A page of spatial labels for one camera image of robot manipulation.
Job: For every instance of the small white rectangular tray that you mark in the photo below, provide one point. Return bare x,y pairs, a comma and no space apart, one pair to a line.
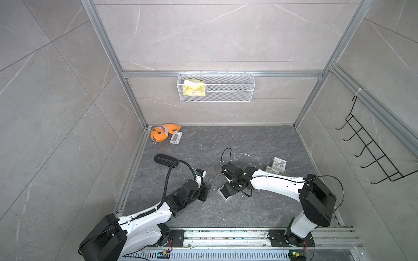
176,137

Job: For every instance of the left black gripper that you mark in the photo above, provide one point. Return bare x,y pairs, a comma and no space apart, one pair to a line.
204,191

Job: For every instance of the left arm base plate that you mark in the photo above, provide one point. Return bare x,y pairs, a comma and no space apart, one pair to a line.
169,238

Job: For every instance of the black wall hook rack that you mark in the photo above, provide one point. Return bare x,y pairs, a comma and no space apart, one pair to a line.
390,171

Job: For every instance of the metal front rail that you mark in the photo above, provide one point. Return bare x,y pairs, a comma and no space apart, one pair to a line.
256,238

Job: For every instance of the white vent grille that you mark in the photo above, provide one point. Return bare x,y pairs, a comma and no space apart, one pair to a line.
210,255

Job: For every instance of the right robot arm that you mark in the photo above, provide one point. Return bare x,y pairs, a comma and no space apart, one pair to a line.
316,199

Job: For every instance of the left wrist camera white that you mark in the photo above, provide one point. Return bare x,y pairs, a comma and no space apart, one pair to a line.
200,175

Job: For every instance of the black oval ridged object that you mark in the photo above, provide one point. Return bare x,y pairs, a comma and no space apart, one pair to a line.
165,160

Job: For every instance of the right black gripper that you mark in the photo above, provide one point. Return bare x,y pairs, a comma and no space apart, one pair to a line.
230,190

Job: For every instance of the white wire mesh basket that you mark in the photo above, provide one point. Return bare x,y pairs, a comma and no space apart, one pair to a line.
221,87

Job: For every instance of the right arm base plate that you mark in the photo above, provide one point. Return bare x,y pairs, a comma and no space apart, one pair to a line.
280,238

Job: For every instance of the white box base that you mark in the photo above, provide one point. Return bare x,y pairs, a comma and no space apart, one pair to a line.
224,193

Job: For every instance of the orange plush toy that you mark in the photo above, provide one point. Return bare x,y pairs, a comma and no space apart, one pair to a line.
162,132

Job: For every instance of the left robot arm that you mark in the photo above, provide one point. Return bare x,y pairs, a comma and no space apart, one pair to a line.
114,237

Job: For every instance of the yellow crumpled bag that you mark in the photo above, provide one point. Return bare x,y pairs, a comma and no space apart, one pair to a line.
194,87

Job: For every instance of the white gift box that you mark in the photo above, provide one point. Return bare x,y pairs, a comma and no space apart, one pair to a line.
279,165
271,170

